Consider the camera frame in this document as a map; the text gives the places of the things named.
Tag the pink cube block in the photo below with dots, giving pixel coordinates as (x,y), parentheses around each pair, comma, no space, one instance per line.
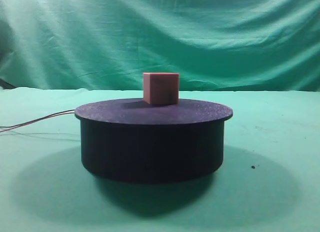
(161,88)

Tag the black round turntable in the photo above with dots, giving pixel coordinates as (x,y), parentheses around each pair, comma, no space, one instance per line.
(131,141)

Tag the green backdrop cloth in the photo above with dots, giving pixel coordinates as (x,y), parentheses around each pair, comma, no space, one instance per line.
(215,45)

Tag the green table cloth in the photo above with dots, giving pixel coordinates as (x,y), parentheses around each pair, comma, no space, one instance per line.
(44,187)

